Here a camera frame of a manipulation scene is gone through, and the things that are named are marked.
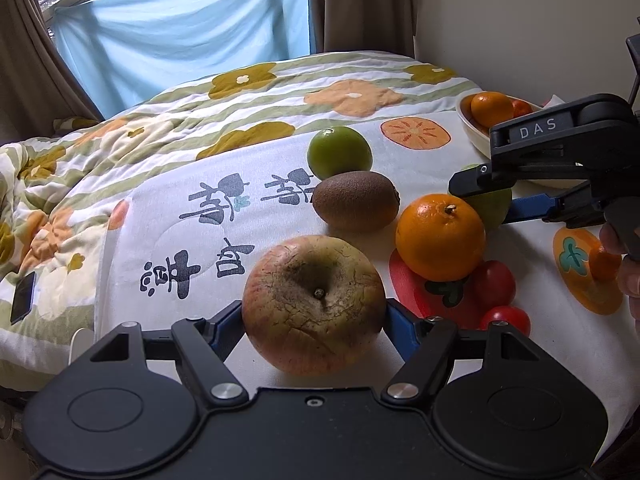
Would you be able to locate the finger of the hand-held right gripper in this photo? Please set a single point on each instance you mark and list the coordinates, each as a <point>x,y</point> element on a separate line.
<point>530,208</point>
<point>470,182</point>

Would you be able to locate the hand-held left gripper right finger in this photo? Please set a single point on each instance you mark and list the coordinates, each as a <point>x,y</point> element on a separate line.
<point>397,322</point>

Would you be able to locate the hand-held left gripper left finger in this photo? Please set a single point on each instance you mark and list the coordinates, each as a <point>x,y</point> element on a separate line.
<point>231,321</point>

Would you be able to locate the green apple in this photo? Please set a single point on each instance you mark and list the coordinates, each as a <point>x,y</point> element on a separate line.
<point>492,206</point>
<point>340,152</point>

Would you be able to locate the cream bowl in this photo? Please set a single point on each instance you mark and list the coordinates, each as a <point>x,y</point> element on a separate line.
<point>475,135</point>

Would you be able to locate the large orange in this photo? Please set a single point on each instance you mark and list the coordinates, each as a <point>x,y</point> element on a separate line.
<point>440,240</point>

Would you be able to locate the large russet red apple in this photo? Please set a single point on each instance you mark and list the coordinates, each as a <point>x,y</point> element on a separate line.
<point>310,305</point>

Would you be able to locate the brown kiwi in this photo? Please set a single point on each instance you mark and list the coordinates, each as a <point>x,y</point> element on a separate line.
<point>355,200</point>

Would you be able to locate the person's right hand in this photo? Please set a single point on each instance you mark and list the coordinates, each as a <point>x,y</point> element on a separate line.
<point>631,282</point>

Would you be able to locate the small red tomato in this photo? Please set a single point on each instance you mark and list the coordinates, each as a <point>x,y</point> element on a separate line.
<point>522,108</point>

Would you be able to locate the white printed cloth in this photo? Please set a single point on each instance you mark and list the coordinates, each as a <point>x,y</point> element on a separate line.
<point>210,250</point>

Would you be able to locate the small mandarin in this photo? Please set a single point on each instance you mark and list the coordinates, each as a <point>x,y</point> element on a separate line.
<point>602,264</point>

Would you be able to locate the brown curtain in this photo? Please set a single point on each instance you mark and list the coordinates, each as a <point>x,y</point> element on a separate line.
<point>30,75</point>
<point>360,5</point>

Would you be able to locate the black smartphone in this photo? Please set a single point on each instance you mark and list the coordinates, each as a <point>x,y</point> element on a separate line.
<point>22,297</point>

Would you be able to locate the floral striped blanket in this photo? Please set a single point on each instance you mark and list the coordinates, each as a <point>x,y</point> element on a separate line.
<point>175,115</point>

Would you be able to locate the light blue cloth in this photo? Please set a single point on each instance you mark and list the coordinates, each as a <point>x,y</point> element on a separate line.
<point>175,45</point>

